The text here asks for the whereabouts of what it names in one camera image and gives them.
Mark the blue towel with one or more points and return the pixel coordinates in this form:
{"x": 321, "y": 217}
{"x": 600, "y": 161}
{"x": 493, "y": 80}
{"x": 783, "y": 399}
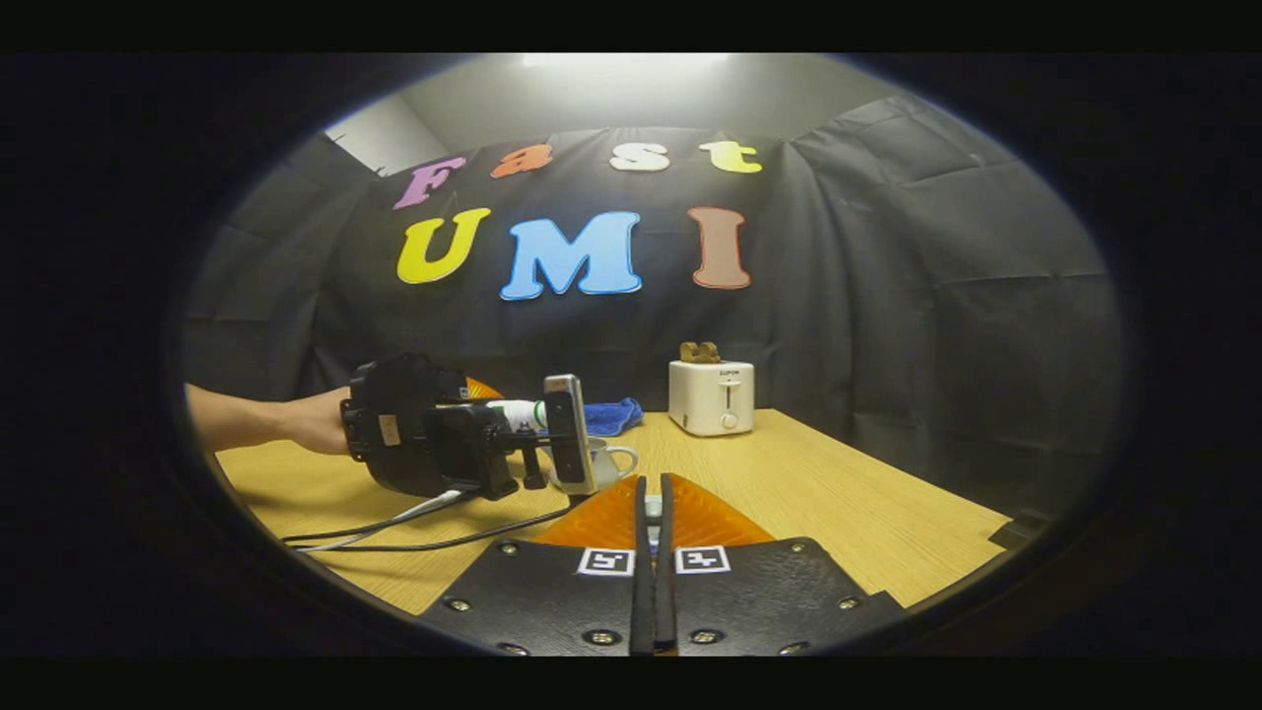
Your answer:
{"x": 613, "y": 416}

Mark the ceiling light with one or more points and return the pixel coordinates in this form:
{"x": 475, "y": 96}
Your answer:
{"x": 626, "y": 59}

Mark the white blue-flower teacup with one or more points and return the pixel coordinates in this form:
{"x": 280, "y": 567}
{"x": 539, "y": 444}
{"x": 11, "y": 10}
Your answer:
{"x": 611, "y": 461}

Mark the white teacup lid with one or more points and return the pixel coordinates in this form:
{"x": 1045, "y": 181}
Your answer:
{"x": 653, "y": 508}

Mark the small dark object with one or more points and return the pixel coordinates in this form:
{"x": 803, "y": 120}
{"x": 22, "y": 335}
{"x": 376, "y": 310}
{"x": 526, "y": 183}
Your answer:
{"x": 1020, "y": 531}

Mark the white toaster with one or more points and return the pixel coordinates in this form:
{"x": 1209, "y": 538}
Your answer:
{"x": 710, "y": 397}

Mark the brown toast slices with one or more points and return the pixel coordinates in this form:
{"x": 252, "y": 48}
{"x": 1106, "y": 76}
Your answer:
{"x": 700, "y": 352}

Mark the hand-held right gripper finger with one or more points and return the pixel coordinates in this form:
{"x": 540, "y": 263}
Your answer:
{"x": 642, "y": 592}
{"x": 666, "y": 592}

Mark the white green-label water bottle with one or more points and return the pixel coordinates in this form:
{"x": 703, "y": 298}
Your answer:
{"x": 520, "y": 414}

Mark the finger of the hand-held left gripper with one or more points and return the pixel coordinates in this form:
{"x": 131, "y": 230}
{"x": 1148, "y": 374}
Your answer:
{"x": 481, "y": 390}

